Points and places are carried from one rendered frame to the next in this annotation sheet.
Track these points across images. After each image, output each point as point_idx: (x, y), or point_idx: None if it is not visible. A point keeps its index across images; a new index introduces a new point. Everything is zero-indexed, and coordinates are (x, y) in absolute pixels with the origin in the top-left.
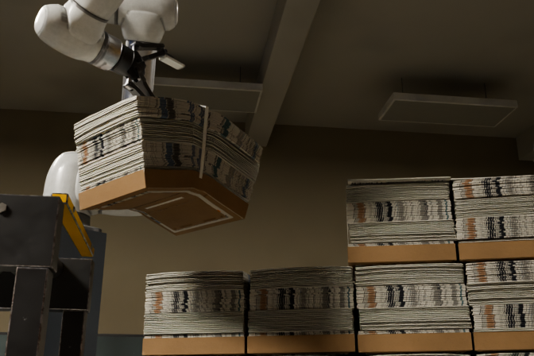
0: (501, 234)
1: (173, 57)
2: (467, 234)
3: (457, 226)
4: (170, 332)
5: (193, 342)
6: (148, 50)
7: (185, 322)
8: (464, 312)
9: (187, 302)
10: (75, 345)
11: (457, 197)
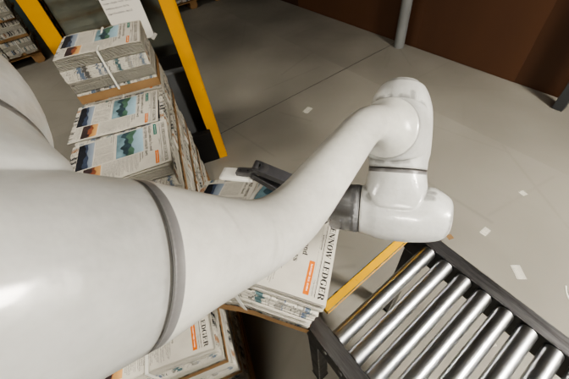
0: (176, 133)
1: (238, 167)
2: (177, 143)
3: (175, 142)
4: (220, 334)
5: (219, 317)
6: (270, 179)
7: (216, 320)
8: (190, 175)
9: (213, 313)
10: None
11: (168, 128)
